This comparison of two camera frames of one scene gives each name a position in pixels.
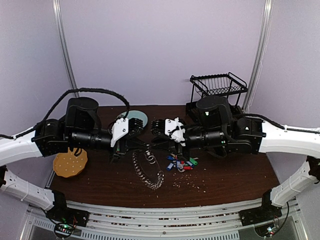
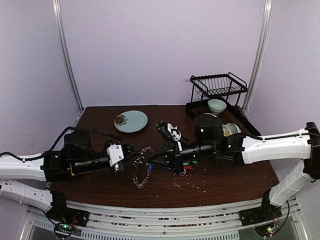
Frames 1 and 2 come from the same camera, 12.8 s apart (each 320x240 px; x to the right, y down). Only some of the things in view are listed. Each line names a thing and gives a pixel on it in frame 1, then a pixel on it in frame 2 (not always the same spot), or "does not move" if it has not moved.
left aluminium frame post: [63, 44] does not move
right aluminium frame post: [267, 14] does not move
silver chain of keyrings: [151, 159] -> [142, 166]
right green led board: [266, 231] does not move
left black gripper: [128, 143] -> [118, 167]
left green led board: [63, 229] does not move
